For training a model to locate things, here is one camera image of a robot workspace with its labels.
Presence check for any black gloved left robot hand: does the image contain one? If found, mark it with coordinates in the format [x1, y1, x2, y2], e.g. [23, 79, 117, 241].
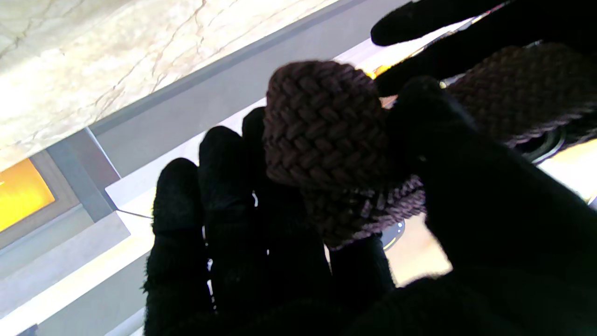
[371, 0, 597, 98]

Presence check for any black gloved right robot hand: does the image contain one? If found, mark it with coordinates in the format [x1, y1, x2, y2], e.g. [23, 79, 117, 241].
[142, 76, 597, 336]

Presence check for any dark brown woven belt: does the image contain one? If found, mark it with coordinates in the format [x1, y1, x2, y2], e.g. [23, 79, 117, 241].
[262, 43, 597, 250]

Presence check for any light wooden counter shelf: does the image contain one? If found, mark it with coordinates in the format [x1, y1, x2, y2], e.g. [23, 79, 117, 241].
[105, 40, 420, 220]

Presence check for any pale stone counter slab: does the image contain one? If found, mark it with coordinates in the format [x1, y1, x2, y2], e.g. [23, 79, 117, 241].
[0, 211, 150, 336]

